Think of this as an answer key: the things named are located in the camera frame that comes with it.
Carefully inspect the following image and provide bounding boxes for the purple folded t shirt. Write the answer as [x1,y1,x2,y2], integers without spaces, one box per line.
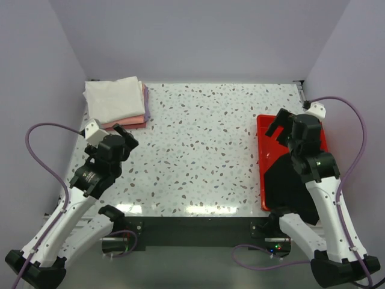
[144,86,151,122]

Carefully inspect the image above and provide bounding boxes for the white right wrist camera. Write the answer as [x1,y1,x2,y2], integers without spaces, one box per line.
[304,102,326,121]

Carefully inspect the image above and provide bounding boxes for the white folded t shirt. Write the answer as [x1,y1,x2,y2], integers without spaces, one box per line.
[83,76,146,123]

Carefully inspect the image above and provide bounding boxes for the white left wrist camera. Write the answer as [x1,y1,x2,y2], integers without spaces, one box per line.
[84,119,108,147]

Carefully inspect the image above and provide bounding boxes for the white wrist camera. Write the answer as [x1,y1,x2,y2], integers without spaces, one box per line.
[304,102,326,121]
[84,119,108,147]

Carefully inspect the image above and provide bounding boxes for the black t shirt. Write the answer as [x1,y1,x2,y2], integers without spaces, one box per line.
[263,154,319,225]

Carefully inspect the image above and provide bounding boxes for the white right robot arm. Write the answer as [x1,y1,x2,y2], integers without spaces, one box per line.
[266,109,380,288]

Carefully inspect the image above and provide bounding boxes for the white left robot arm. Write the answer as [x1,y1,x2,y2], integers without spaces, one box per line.
[5,119,138,288]

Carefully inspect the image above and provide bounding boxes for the red plastic bin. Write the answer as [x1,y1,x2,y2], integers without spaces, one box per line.
[256,114,330,212]

